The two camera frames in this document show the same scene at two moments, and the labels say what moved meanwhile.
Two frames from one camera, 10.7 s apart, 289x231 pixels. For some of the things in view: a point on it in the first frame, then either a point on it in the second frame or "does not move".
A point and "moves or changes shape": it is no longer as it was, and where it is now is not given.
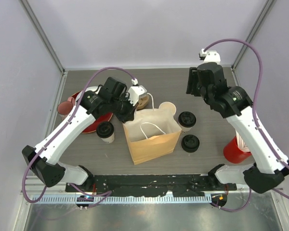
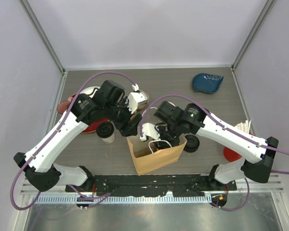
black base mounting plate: x=129 y=185 does not move
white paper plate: x=94 y=88 does not move
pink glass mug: x=64 y=108 does not move
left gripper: x=129 y=116 to x=128 y=128
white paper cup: x=105 y=130 does not move
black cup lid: x=105 y=129 does not move
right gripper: x=192 y=80 to x=175 y=143
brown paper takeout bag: x=151 y=135 moves or changes shape
